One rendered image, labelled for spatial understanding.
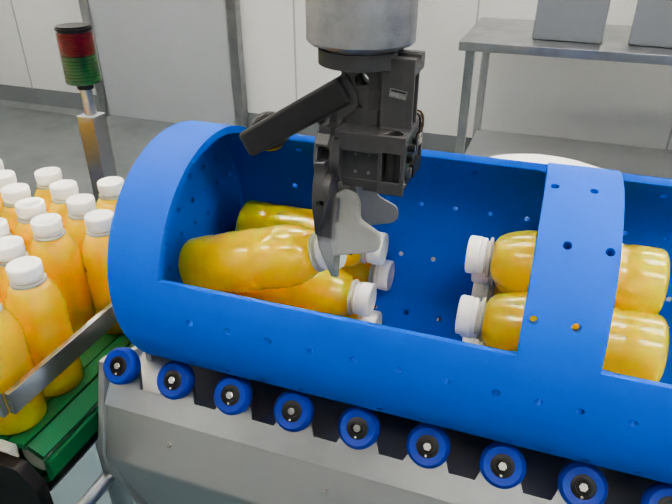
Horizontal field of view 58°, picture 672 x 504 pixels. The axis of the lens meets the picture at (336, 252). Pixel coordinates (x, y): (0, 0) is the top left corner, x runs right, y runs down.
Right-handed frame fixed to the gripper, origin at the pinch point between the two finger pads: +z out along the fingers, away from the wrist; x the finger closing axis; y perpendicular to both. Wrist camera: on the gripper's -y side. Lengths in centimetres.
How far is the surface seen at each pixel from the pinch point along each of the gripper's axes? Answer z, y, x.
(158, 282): 2.0, -15.5, -8.3
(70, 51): -7, -63, 39
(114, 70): 78, -287, 327
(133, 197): -4.8, -19.8, -4.5
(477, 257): 0.1, 13.5, 3.8
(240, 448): 24.5, -9.3, -6.4
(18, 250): 7.3, -41.3, -1.0
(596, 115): 77, 45, 328
